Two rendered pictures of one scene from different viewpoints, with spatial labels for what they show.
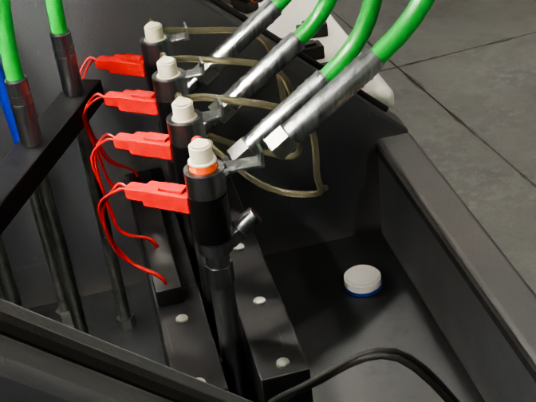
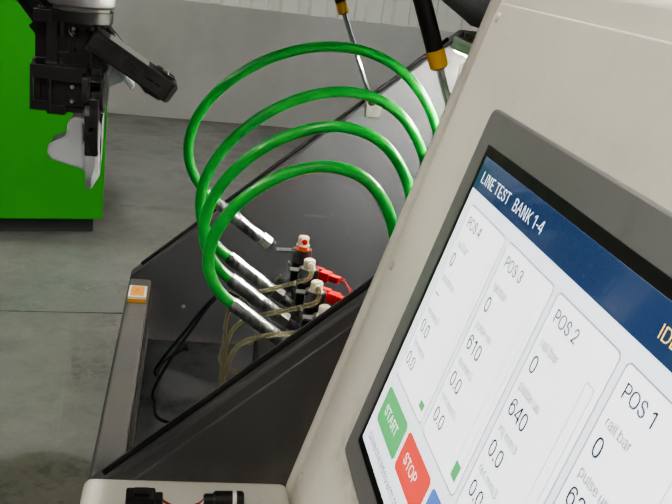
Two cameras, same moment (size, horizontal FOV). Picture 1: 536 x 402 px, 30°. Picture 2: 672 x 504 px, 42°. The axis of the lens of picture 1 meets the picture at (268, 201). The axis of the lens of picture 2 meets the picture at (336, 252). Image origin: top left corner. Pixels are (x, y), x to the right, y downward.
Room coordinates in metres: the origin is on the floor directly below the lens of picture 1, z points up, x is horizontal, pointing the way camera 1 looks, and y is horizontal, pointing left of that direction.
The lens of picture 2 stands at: (1.80, 0.07, 1.55)
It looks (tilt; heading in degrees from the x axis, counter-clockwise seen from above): 19 degrees down; 179
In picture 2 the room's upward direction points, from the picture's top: 8 degrees clockwise
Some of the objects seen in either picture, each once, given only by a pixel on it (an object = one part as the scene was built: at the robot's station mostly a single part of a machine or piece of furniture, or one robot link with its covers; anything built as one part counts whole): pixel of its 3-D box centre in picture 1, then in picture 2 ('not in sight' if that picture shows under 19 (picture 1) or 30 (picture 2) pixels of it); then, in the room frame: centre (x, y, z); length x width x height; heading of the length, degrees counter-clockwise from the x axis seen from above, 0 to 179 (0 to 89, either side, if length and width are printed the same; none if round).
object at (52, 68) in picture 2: not in sight; (73, 61); (0.77, -0.25, 1.39); 0.09 x 0.08 x 0.12; 100
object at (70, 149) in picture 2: not in sight; (73, 153); (0.78, -0.24, 1.28); 0.06 x 0.03 x 0.09; 100
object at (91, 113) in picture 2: not in sight; (91, 118); (0.79, -0.22, 1.33); 0.05 x 0.02 x 0.09; 10
